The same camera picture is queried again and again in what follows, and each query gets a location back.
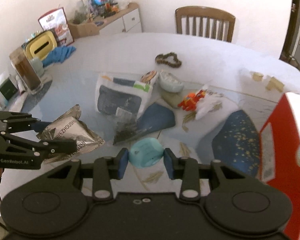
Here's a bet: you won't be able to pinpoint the light blue round pouch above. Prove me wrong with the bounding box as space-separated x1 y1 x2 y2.
128 137 164 168

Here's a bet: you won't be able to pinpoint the bag of dark tea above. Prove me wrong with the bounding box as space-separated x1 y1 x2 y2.
113 107 146 145

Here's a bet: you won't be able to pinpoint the silver foil pouch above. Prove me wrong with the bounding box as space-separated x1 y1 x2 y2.
37 104 105 163

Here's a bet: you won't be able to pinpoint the orange red toy figure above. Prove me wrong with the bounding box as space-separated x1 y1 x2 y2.
178 90 206 112

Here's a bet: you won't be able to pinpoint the white blue plastic package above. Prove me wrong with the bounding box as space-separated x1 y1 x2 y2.
95 73 153 119

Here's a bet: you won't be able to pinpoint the red white cardboard box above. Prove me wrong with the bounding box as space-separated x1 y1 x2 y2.
259 92 300 239

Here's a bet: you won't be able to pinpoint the round cartoon badge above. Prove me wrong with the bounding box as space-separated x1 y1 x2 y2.
140 70 158 84

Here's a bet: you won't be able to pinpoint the blue gold placemat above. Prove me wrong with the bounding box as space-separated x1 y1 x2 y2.
212 110 260 177

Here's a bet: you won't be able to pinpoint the glass jar brown contents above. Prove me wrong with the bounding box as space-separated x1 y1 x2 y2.
9 47 43 95

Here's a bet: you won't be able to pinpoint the yellow tissue box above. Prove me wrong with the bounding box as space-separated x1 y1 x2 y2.
24 30 57 60

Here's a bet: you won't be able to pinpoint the blue cloth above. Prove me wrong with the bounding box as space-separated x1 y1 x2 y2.
42 46 76 68

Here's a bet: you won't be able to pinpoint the red white snack bag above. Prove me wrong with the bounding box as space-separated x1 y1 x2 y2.
38 7 74 47

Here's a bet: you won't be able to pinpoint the brown scrunchie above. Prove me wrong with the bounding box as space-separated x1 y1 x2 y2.
155 52 182 68

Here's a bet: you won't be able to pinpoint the beige tape roll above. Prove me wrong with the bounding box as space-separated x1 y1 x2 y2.
251 72 264 82

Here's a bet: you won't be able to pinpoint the beige block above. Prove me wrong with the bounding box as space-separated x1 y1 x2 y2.
266 77 285 93

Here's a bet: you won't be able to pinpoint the white sideboard cabinet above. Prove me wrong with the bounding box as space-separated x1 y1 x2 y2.
67 2 143 40

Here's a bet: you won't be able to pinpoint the brown wooden chair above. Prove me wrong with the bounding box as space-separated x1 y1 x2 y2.
175 6 236 43

